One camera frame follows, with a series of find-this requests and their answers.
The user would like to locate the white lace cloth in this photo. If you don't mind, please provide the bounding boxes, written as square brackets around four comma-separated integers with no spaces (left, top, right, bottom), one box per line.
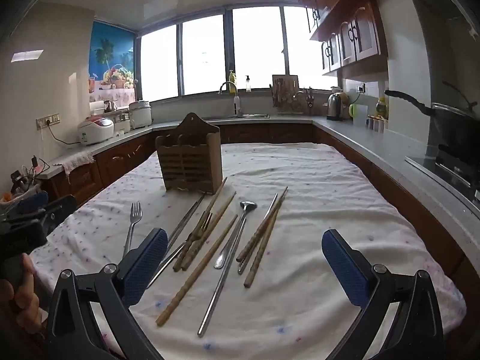
[52,150,97,176]

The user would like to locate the steel kitchen sink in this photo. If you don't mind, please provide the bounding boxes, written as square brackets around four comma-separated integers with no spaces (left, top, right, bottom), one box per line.
[204,113,271,121]

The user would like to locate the kitchen window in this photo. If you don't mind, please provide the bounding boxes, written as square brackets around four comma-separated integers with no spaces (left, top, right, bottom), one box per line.
[135,5,340,103]

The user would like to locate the steel kitchen faucet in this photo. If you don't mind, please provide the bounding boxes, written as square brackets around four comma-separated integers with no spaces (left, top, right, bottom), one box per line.
[219,81,241,117]

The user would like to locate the white juicer appliance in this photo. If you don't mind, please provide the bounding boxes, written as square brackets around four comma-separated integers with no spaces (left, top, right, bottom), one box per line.
[112,110,132,136]

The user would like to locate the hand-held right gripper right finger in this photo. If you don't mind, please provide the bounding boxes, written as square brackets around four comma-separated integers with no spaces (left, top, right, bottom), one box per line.
[321,229,445,360]

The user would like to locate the tropical fruit window blind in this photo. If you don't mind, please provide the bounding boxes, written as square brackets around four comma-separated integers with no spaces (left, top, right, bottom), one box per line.
[89,21,136,102]

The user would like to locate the wall outlet strip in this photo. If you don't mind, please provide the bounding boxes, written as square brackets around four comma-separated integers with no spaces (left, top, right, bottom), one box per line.
[36,114,61,128]

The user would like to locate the black wok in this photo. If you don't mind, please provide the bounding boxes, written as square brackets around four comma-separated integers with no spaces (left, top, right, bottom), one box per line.
[384,81,480,159]

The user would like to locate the white pink rice cooker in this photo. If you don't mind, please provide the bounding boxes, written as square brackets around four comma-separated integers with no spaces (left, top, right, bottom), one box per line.
[77,116,115,146]

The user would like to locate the silver metal spoon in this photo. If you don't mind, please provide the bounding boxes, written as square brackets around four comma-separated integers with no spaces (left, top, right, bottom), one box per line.
[214,200,258,269]

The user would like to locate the white plastic container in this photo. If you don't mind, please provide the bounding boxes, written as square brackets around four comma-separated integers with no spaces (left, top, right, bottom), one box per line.
[354,104,371,127]

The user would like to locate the wooden upper cabinets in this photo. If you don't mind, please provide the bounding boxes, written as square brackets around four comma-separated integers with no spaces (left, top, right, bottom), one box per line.
[298,0,389,80]

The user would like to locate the wooden utensil holder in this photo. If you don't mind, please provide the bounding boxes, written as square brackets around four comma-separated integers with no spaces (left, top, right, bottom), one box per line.
[155,112,222,194]

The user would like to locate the black gas stove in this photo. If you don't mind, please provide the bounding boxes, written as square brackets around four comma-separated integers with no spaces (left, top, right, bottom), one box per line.
[404,144,480,211]

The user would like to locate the grey kitchen countertop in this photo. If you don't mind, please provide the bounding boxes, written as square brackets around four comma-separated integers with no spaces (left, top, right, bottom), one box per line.
[35,114,480,272]

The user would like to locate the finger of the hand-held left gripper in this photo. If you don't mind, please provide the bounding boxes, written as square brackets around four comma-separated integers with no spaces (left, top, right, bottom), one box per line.
[17,191,78,230]

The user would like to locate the white electric cooker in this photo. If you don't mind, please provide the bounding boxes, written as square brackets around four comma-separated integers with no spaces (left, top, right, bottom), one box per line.
[128,99,154,130]

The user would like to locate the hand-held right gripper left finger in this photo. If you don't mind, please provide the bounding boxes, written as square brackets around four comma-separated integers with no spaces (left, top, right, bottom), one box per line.
[44,227,169,360]

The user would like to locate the bundle of charger cables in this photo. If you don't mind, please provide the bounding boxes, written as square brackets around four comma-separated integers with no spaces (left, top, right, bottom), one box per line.
[9,155,52,196]

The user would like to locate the row of spice jars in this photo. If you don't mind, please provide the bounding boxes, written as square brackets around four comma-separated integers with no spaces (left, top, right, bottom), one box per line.
[367,114,387,133]

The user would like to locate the black power cable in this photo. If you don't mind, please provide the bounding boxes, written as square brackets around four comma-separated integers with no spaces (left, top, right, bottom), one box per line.
[46,125,82,146]

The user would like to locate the wooden base cabinets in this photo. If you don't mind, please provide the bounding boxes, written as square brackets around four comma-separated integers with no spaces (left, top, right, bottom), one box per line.
[41,122,474,294]

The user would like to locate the person's left hand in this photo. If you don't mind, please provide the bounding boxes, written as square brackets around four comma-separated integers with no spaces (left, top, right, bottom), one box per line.
[0,252,43,335]

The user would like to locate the white floral tablecloth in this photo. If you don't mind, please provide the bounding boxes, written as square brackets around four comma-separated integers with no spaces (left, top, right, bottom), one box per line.
[28,142,467,360]

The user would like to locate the steel electric kettle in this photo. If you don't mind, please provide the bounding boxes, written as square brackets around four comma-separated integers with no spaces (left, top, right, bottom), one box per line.
[326,91,350,122]

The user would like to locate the wooden chopstick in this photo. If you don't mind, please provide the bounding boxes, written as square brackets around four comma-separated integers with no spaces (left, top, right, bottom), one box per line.
[235,186,289,263]
[181,191,237,271]
[155,214,239,326]
[244,207,281,289]
[172,177,228,272]

